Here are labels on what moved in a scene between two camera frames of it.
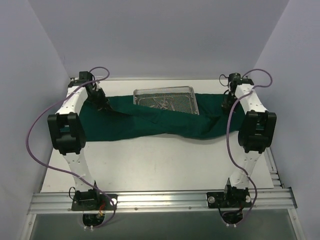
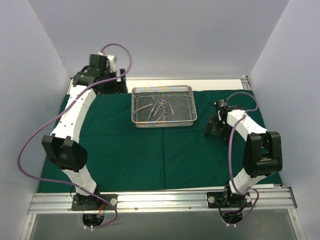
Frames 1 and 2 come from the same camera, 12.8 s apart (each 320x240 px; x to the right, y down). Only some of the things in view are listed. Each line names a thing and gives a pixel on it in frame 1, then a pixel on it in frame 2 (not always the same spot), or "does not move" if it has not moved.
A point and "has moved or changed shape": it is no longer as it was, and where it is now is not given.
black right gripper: x=228 y=103 → x=215 y=124
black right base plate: x=232 y=199 does not move
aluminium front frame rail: x=261 y=199 does not move
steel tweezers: x=158 y=104 → x=152 y=104
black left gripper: x=100 y=100 → x=116 y=86
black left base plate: x=94 y=202 does not move
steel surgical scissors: x=164 y=104 does not move
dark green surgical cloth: x=123 y=121 has moved or changed shape
